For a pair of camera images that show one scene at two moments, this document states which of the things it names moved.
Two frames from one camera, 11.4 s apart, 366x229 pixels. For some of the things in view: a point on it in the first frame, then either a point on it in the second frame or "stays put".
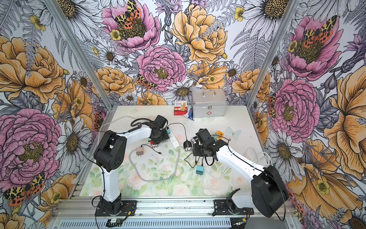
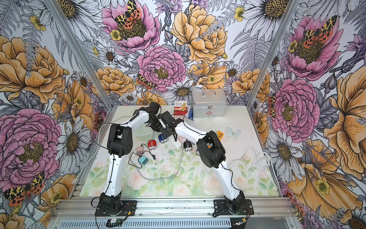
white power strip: (173, 140) stays put
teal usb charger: (199, 170) → (143, 160)
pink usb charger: (139, 151) stays put
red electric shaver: (153, 145) stays put
